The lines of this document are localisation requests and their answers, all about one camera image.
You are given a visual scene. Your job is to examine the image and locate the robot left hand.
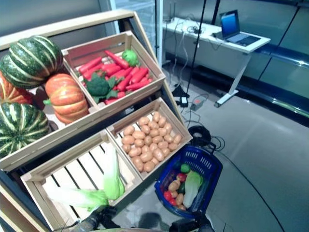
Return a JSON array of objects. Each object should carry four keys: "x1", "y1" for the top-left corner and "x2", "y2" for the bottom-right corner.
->
[{"x1": 81, "y1": 206, "x2": 120, "y2": 232}]

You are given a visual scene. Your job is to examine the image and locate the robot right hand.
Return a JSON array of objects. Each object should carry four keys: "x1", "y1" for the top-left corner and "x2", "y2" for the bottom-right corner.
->
[{"x1": 169, "y1": 212, "x2": 215, "y2": 232}]

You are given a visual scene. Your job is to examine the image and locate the blue plastic shopping basket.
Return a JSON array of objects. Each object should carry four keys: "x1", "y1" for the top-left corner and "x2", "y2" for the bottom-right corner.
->
[{"x1": 154, "y1": 144, "x2": 223, "y2": 219}]

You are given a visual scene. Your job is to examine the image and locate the napa cabbage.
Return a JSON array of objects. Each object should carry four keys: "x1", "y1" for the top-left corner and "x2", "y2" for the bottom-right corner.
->
[
  {"x1": 103, "y1": 142, "x2": 126, "y2": 200},
  {"x1": 183, "y1": 170, "x2": 204, "y2": 209},
  {"x1": 44, "y1": 186, "x2": 109, "y2": 212}
]

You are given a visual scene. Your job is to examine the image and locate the wooden crate with napa cabbages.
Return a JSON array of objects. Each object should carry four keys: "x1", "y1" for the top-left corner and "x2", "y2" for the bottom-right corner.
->
[{"x1": 20, "y1": 130, "x2": 143, "y2": 232}]

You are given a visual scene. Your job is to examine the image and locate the wooden crate with potatoes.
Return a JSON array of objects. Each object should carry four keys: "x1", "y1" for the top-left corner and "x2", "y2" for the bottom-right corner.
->
[{"x1": 106, "y1": 98, "x2": 193, "y2": 181}]

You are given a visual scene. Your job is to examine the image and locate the grey power strip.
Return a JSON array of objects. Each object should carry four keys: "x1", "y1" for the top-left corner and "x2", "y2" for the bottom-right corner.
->
[{"x1": 190, "y1": 98, "x2": 202, "y2": 111}]

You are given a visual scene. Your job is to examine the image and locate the orange pumpkin with green stem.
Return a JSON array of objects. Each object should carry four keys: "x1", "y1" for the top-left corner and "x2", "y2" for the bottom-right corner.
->
[{"x1": 43, "y1": 73, "x2": 89, "y2": 125}]

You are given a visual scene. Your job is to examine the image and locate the dark green broccoli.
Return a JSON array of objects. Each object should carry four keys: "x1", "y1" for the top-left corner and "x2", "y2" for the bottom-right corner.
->
[{"x1": 83, "y1": 72, "x2": 119, "y2": 103}]

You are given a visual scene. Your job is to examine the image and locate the wooden crate with carrots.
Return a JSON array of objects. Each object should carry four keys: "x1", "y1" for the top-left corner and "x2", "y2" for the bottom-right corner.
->
[{"x1": 61, "y1": 30, "x2": 166, "y2": 113}]

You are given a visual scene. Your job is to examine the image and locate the orange striped pumpkin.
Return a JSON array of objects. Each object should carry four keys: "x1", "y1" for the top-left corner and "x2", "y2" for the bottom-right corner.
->
[{"x1": 0, "y1": 72, "x2": 33, "y2": 104}]

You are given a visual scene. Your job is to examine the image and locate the light green round cabbage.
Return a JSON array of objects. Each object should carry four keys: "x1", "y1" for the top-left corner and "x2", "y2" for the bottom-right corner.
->
[{"x1": 121, "y1": 49, "x2": 140, "y2": 67}]

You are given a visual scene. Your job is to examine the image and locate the large green striped pumpkin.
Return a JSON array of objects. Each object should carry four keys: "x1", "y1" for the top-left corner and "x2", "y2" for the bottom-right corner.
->
[{"x1": 0, "y1": 35, "x2": 64, "y2": 89}]

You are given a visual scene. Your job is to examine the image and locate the black tripod pole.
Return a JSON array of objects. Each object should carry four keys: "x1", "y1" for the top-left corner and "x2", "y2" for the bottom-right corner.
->
[{"x1": 185, "y1": 0, "x2": 208, "y2": 97}]

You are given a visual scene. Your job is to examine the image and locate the white desk with metal legs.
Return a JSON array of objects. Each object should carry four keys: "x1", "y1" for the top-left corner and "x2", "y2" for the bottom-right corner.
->
[{"x1": 163, "y1": 20, "x2": 271, "y2": 108}]

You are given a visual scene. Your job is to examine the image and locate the wooden produce display stand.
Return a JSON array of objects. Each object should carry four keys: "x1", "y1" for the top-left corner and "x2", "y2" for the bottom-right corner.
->
[{"x1": 0, "y1": 9, "x2": 194, "y2": 232}]

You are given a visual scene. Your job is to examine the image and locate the open grey laptop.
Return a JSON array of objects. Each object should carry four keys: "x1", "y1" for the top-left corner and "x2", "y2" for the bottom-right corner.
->
[{"x1": 219, "y1": 9, "x2": 262, "y2": 47}]

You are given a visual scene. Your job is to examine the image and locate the long black floor cable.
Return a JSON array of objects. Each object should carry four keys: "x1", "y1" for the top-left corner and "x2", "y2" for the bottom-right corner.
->
[{"x1": 212, "y1": 136, "x2": 285, "y2": 232}]

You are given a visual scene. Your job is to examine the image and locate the coiled black cable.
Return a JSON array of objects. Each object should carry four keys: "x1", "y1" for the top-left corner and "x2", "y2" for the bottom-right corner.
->
[{"x1": 188, "y1": 125, "x2": 212, "y2": 147}]

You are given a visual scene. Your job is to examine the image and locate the tangled black desk cables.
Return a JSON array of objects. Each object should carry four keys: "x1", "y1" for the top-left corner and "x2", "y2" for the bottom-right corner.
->
[{"x1": 187, "y1": 25, "x2": 203, "y2": 34}]

